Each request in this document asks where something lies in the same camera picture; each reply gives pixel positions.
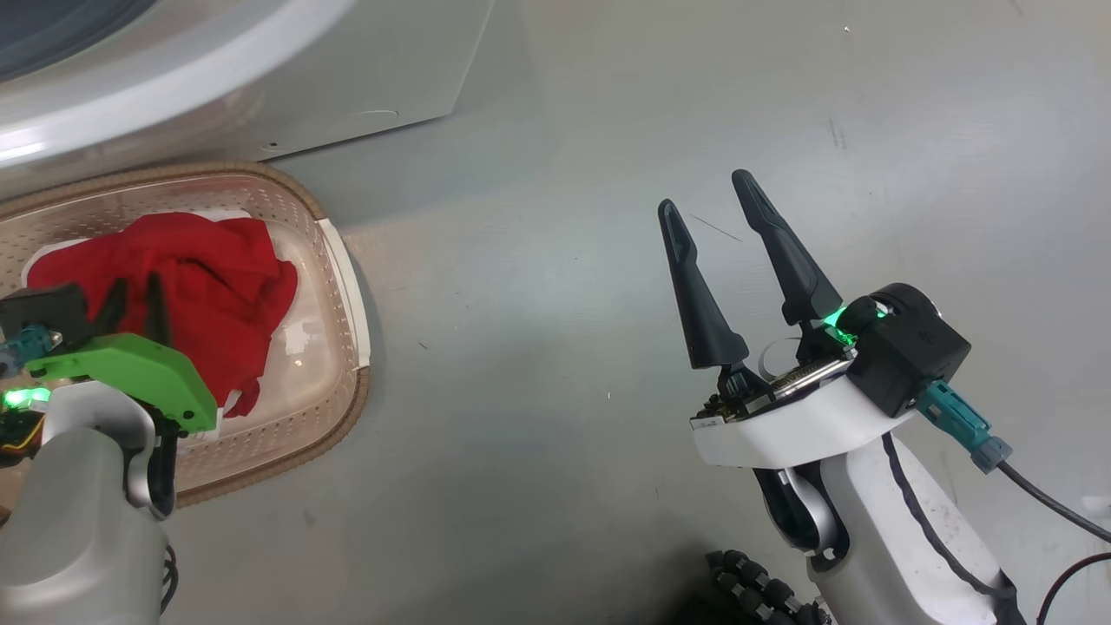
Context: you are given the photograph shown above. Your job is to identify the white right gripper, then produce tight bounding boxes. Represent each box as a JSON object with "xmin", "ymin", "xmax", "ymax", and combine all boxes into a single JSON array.
[{"xmin": 656, "ymin": 169, "xmax": 917, "ymax": 470}]

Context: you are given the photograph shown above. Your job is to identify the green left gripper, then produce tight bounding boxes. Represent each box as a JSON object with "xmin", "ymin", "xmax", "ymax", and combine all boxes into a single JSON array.
[{"xmin": 26, "ymin": 272, "xmax": 219, "ymax": 434}]

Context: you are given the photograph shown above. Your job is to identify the red and white clothes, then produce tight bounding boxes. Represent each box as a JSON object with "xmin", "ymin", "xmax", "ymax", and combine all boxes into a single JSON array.
[{"xmin": 25, "ymin": 212, "xmax": 299, "ymax": 418}]

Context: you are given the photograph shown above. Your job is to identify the black round right gripper motor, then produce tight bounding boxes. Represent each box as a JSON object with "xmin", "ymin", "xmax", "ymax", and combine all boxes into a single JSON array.
[{"xmin": 867, "ymin": 282, "xmax": 945, "ymax": 325}]

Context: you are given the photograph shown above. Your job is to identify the cream perforated laundry basket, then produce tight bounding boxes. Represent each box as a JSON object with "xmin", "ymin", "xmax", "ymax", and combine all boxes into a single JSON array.
[{"xmin": 0, "ymin": 161, "xmax": 372, "ymax": 510}]

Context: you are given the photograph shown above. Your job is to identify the grey rubber door gasket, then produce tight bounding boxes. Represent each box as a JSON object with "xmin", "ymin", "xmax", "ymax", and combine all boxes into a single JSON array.
[{"xmin": 0, "ymin": 0, "xmax": 158, "ymax": 84}]

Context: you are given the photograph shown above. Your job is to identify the white front-load washing machine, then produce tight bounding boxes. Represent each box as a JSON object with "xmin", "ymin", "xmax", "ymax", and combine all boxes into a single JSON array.
[{"xmin": 0, "ymin": 0, "xmax": 496, "ymax": 201}]

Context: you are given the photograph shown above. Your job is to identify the teal plug left camera cable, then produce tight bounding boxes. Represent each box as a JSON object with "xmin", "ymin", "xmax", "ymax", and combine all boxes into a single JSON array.
[{"xmin": 0, "ymin": 325, "xmax": 64, "ymax": 381}]

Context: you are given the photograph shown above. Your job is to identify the teal plug camera cable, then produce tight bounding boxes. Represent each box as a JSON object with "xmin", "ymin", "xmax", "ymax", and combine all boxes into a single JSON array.
[
  {"xmin": 915, "ymin": 378, "xmax": 1111, "ymax": 544},
  {"xmin": 0, "ymin": 325, "xmax": 64, "ymax": 381}
]

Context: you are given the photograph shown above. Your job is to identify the teal plug right camera cable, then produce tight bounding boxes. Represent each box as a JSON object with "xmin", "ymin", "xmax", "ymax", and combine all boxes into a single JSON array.
[{"xmin": 915, "ymin": 378, "xmax": 1111, "ymax": 544}]

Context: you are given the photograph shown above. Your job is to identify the black ribbed cable conduit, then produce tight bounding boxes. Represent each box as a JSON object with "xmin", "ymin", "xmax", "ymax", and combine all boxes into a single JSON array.
[{"xmin": 673, "ymin": 548, "xmax": 835, "ymax": 625}]

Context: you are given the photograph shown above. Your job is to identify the thin red black cable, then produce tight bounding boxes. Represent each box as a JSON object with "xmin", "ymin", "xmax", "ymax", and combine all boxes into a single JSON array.
[{"xmin": 1036, "ymin": 552, "xmax": 1111, "ymax": 625}]

